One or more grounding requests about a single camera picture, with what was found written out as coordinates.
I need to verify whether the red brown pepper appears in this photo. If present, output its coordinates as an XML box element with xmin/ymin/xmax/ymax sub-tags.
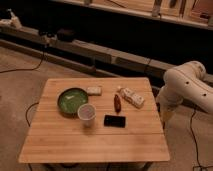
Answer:
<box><xmin>114</xmin><ymin>94</ymin><xmax>121</xmax><ymax>113</ymax></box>

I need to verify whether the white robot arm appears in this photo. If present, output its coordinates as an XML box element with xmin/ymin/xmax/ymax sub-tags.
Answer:
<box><xmin>156</xmin><ymin>61</ymin><xmax>213</xmax><ymax>123</ymax></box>

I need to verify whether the white sponge block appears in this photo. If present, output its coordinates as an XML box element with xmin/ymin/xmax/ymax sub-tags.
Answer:
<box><xmin>86</xmin><ymin>86</ymin><xmax>102</xmax><ymax>96</ymax></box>

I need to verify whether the white patterned package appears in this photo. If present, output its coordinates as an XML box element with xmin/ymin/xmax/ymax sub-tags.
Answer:
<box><xmin>117</xmin><ymin>86</ymin><xmax>144</xmax><ymax>109</ymax></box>

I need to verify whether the black smartphone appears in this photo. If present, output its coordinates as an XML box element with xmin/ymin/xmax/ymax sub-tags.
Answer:
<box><xmin>104</xmin><ymin>115</ymin><xmax>126</xmax><ymax>128</ymax></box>

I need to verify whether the green bowl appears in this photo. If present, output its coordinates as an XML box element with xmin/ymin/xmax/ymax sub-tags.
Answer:
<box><xmin>57</xmin><ymin>87</ymin><xmax>88</xmax><ymax>115</ymax></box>

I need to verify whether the wooden table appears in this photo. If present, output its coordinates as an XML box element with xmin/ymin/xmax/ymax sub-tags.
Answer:
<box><xmin>19</xmin><ymin>77</ymin><xmax>170</xmax><ymax>163</ymax></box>

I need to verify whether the black power adapter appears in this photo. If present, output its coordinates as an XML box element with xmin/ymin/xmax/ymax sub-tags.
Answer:
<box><xmin>57</xmin><ymin>29</ymin><xmax>75</xmax><ymax>42</ymax></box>

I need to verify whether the white spray bottle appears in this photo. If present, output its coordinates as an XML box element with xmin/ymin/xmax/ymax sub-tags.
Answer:
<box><xmin>0</xmin><ymin>9</ymin><xmax>22</xmax><ymax>29</ymax></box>

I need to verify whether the black cable on floor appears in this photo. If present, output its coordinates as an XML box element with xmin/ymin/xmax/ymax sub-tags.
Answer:
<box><xmin>0</xmin><ymin>46</ymin><xmax>48</xmax><ymax>75</ymax></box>

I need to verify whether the black cable at right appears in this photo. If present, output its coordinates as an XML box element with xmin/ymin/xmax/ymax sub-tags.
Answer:
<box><xmin>189</xmin><ymin>105</ymin><xmax>213</xmax><ymax>171</ymax></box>

